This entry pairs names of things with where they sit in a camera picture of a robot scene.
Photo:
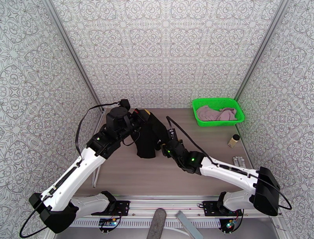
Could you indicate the black garment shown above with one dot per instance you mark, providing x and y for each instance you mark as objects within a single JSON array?
[{"x": 147, "y": 140}]

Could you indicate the pink garment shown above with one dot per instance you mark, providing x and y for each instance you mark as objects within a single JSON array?
[{"x": 211, "y": 114}]

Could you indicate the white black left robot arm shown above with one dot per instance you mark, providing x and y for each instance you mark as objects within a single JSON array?
[{"x": 73, "y": 172}]

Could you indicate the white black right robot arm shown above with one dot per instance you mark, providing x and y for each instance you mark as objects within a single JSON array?
[{"x": 228, "y": 172}]

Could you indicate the green plastic basket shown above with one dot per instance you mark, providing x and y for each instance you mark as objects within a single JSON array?
[{"x": 217, "y": 124}]

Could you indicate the beige bottle black cap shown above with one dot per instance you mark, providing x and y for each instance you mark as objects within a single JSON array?
[{"x": 232, "y": 142}]

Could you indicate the white grey plastic tool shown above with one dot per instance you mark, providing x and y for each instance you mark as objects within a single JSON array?
[{"x": 239, "y": 161}]

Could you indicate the grey metal bar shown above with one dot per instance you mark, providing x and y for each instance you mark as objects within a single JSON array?
[{"x": 189, "y": 226}]

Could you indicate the grey felt cylinder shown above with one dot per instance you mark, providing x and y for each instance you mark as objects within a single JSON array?
[{"x": 157, "y": 224}]

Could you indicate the slotted metal panel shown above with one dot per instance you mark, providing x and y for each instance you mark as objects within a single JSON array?
[{"x": 137, "y": 222}]

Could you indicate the right circuit board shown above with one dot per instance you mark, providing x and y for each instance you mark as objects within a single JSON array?
[{"x": 230, "y": 224}]

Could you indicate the circuit board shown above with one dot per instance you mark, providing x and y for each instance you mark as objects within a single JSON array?
[
  {"x": 230, "y": 224},
  {"x": 107, "y": 223}
]

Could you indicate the left circuit board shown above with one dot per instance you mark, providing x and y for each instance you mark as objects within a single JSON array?
[{"x": 107, "y": 223}]

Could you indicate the aluminium mounting rail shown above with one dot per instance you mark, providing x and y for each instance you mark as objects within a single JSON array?
[{"x": 159, "y": 204}]

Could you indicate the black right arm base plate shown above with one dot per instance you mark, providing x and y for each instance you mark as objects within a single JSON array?
[{"x": 211, "y": 208}]

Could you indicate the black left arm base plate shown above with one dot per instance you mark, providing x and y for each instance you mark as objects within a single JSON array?
[{"x": 121, "y": 207}]

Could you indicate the aluminium corner post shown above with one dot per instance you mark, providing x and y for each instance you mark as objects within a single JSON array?
[
  {"x": 260, "y": 51},
  {"x": 73, "y": 57}
]

